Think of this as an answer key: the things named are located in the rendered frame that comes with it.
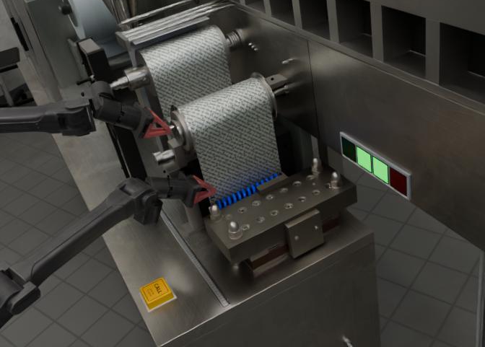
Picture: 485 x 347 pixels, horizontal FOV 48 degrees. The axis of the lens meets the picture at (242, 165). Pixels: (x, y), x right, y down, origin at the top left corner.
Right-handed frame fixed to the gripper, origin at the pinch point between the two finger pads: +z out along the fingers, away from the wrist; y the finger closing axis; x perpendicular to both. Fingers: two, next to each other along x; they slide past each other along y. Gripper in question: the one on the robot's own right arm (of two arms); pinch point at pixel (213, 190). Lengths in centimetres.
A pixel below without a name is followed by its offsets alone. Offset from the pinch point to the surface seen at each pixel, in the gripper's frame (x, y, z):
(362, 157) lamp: 25.2, 29.4, 19.9
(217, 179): 3.5, 0.2, 0.3
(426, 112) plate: 43, 50, 10
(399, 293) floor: -54, -15, 120
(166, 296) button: -25.1, 13.5, -13.0
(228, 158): 10.2, 0.2, 1.7
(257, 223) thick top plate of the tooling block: -1.1, 16.1, 6.0
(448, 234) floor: -32, -30, 158
